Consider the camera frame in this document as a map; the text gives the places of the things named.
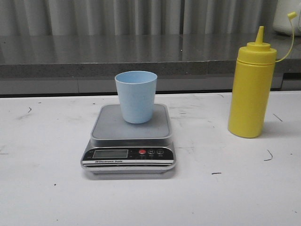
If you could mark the yellow squeeze bottle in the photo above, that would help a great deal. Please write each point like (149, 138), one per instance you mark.
(253, 76)

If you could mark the white appliance in background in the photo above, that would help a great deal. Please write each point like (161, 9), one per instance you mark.
(282, 23)

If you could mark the light blue plastic cup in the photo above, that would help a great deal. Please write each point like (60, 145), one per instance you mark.
(136, 92)

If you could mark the silver digital kitchen scale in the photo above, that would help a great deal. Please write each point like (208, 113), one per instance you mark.
(120, 147)

